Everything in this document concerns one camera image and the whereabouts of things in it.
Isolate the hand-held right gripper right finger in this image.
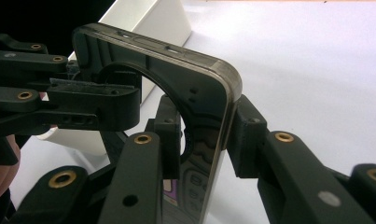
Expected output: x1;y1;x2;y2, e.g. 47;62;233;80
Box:
226;93;376;224

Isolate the white rectangular plastic container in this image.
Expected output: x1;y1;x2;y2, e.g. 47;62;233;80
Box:
35;0;193;157

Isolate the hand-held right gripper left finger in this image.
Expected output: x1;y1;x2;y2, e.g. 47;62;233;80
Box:
97;93;182;224

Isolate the white board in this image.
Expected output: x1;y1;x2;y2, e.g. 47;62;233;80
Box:
7;0;376;224

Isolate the patterned phone case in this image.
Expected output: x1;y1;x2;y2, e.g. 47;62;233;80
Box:
72;21;244;224

